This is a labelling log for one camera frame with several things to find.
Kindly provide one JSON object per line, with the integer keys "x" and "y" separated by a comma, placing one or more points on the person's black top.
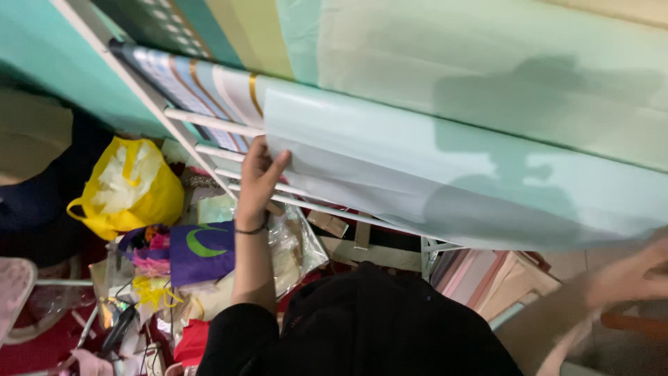
{"x": 365, "y": 329}

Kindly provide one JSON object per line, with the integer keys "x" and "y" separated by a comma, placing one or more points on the person's right fingers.
{"x": 656, "y": 261}

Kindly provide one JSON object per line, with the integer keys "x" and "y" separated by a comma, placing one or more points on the green dotted paper sheet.
{"x": 167, "y": 23}

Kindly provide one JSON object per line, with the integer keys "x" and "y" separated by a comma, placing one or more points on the purple bag with green crescent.
{"x": 201, "y": 253}

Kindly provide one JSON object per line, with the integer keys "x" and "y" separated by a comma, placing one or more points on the teal paper sheet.
{"x": 57, "y": 62}

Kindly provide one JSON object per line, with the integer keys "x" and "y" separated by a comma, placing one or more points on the stack of pink beige sheets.
{"x": 490, "y": 282}

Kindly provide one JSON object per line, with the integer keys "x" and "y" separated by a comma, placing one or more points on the dark bag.
{"x": 47, "y": 209}

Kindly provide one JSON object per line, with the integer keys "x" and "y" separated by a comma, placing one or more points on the brown cardboard pieces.
{"x": 360, "y": 245}

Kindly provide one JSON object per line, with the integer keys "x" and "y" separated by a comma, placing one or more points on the person's left hand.
{"x": 253, "y": 190}

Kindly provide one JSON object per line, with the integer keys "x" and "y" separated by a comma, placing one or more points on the clear plastic bag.
{"x": 295, "y": 245}

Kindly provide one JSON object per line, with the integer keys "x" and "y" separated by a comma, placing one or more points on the pink ribbon bundle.
{"x": 151, "y": 256}

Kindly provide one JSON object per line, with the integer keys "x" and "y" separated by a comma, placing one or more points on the white metal paper rack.
{"x": 208, "y": 121}

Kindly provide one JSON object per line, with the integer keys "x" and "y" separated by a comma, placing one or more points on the pink stool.
{"x": 14, "y": 292}

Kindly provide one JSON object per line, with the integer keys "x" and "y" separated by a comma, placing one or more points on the yellow ribbon bundle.
{"x": 154, "y": 292}

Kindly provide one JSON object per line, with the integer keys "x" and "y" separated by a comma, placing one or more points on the pale green paper sheet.
{"x": 469, "y": 57}

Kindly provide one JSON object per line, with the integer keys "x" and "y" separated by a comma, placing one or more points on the blue gold striped wrapping paper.
{"x": 208, "y": 89}

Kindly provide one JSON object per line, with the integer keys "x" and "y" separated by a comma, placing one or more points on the pale mint paper sheet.
{"x": 417, "y": 172}

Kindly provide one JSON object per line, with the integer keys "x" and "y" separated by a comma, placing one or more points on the black glue gun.
{"x": 119, "y": 329}

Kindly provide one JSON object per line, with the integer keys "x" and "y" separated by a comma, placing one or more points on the olive yellow paper sheet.
{"x": 255, "y": 31}

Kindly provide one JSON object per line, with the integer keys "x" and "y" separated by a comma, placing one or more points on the person's right hand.
{"x": 629, "y": 279}

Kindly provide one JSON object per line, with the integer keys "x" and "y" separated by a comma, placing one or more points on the red cloth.
{"x": 192, "y": 342}

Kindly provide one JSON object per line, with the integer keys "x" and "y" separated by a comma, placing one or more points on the yellow plastic bag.
{"x": 130, "y": 188}

